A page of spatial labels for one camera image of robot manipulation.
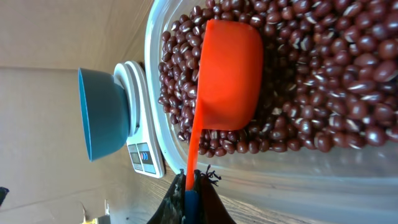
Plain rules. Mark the red beans pile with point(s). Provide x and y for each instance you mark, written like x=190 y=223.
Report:
x=329 y=76

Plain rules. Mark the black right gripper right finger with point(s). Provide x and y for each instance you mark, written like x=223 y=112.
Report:
x=211 y=209

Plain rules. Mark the white kitchen scale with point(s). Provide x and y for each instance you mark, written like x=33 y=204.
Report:
x=142 y=144

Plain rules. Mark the blue bowl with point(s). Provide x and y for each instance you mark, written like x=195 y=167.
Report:
x=104 y=113

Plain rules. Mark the red scoop blue handle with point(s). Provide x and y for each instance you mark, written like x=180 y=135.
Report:
x=229 y=82

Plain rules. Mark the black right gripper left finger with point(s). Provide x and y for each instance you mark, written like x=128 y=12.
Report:
x=171 y=208

